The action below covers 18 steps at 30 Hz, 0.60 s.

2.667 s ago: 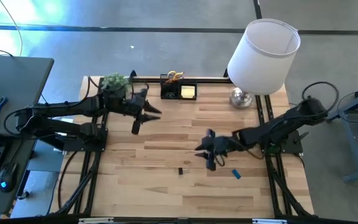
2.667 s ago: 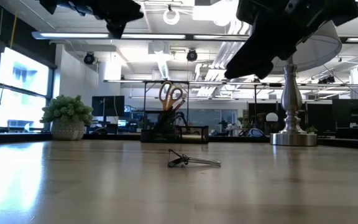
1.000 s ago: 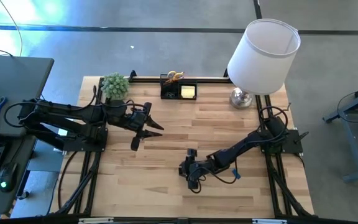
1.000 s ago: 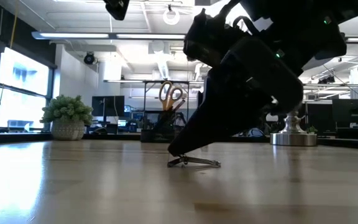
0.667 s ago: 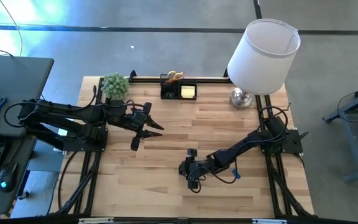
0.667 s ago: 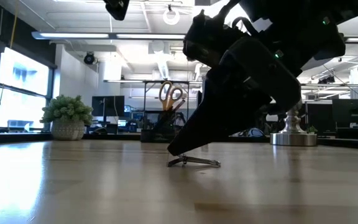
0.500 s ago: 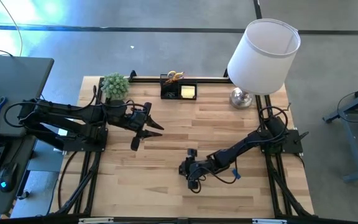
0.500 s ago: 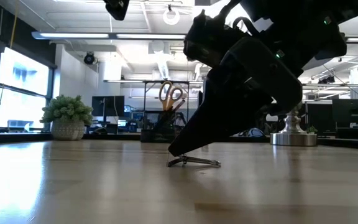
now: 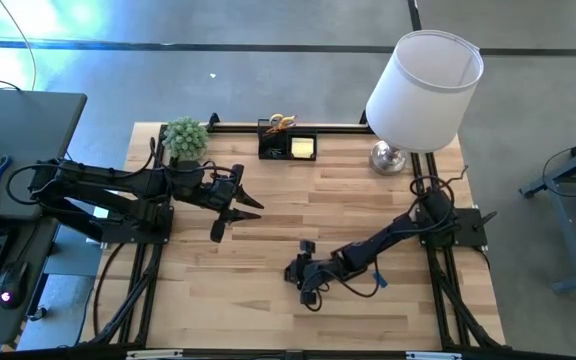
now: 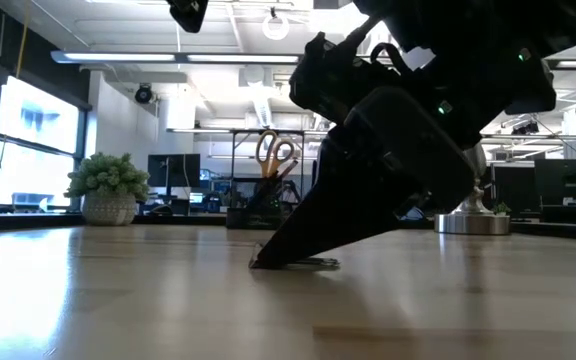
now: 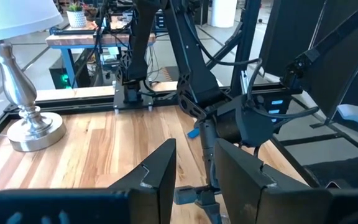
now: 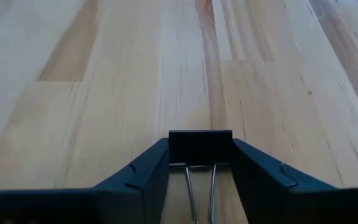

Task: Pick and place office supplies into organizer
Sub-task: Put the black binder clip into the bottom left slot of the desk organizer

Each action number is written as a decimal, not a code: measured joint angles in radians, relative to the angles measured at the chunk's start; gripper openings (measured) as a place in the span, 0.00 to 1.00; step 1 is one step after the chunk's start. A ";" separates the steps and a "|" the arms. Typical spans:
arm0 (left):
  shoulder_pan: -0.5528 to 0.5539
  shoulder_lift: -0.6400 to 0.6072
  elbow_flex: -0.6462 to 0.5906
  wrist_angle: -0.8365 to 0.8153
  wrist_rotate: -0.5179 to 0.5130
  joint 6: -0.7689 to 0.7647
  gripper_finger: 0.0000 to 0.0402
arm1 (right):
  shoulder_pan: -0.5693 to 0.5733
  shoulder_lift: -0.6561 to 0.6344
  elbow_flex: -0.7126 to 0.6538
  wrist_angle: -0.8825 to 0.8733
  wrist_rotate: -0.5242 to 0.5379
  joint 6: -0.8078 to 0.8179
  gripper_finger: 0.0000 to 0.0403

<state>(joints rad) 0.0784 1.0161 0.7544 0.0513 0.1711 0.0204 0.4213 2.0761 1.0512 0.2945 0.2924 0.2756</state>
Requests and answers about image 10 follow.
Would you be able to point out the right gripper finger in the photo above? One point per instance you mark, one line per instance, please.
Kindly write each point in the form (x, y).
(358, 220)
(333, 180)

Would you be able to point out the black binder clip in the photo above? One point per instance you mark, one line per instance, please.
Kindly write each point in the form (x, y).
(318, 261)

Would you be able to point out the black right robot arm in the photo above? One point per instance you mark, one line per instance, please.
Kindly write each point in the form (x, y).
(468, 30)

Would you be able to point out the black mesh desk organizer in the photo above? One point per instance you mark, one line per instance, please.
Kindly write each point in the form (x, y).
(245, 215)

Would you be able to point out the white shade silver table lamp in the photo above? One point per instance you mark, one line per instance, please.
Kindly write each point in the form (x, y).
(470, 222)

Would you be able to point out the small background potted plant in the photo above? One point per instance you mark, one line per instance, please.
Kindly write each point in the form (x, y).
(502, 207)

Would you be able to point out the black computer monitor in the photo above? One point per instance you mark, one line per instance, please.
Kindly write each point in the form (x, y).
(173, 170)

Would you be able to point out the green succulent in white pot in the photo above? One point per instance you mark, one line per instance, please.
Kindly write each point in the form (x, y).
(110, 175)

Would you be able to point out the large bright window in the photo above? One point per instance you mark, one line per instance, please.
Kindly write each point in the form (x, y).
(35, 125)

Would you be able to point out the round black ceiling camera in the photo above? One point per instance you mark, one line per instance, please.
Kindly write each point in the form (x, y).
(143, 94)

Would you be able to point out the black background rig frame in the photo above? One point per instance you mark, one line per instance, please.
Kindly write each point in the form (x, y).
(248, 132)

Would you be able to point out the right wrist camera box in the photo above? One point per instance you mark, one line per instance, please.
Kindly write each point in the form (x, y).
(333, 75)

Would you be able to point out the black aluminium table frame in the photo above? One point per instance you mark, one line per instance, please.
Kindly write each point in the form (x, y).
(183, 219)

